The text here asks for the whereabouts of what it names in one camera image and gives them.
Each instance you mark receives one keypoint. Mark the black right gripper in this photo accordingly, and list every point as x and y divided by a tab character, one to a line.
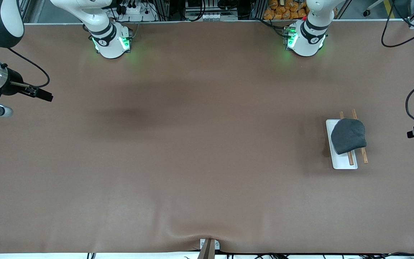
14	82

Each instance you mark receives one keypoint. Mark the grey and purple towel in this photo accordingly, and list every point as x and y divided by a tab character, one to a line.
349	136

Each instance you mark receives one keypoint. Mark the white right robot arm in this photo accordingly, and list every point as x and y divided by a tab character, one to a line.
110	43

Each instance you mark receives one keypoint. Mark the wooden rack rod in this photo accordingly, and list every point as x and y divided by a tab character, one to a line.
364	156
351	158

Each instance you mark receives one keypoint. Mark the white rack base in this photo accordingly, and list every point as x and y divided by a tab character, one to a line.
341	162

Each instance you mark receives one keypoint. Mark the white power strip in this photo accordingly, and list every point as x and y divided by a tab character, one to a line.
135	10

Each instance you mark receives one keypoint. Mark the brown table mat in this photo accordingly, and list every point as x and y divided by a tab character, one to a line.
207	162

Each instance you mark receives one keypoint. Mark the orange packaged goods pile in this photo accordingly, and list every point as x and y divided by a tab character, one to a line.
282	10

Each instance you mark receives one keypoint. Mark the metal table edge clamp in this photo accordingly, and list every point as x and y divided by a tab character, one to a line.
208	251

